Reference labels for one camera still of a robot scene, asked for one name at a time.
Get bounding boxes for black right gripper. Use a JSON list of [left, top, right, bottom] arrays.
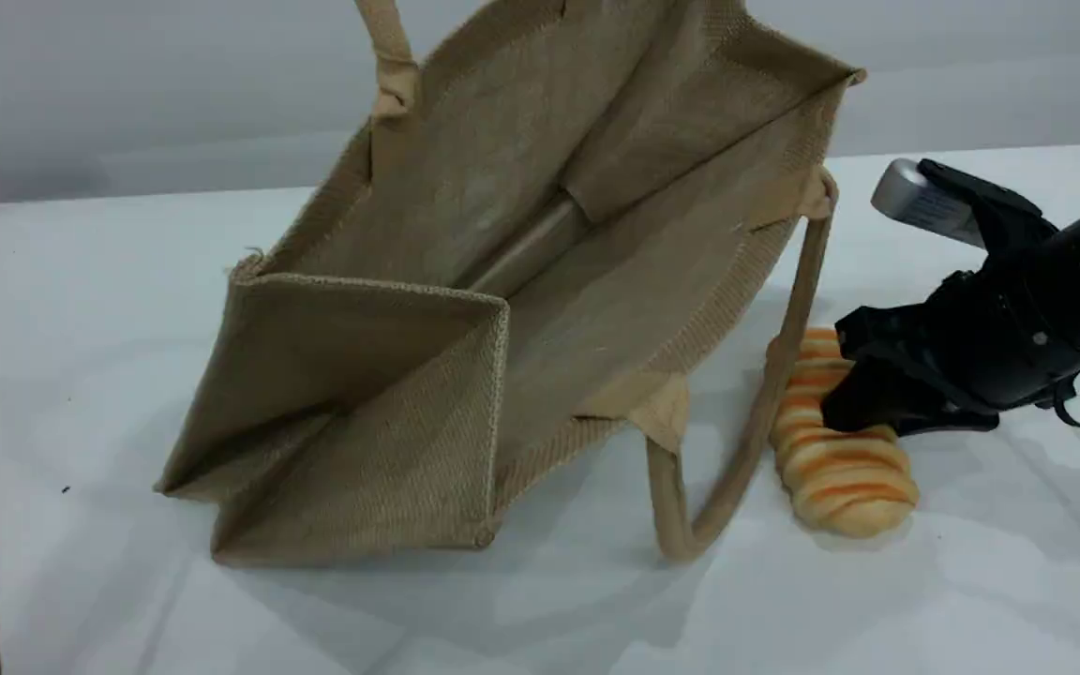
[[821, 246, 1080, 437]]

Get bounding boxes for long orange striped bread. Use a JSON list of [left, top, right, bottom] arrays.
[[770, 326, 922, 540]]

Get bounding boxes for brown jute tote bag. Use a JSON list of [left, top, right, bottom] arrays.
[[154, 0, 867, 568]]

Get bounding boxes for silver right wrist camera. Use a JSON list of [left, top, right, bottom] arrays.
[[871, 157, 987, 250]]

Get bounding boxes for black right camera bracket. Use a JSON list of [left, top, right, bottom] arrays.
[[915, 159, 1061, 280]]

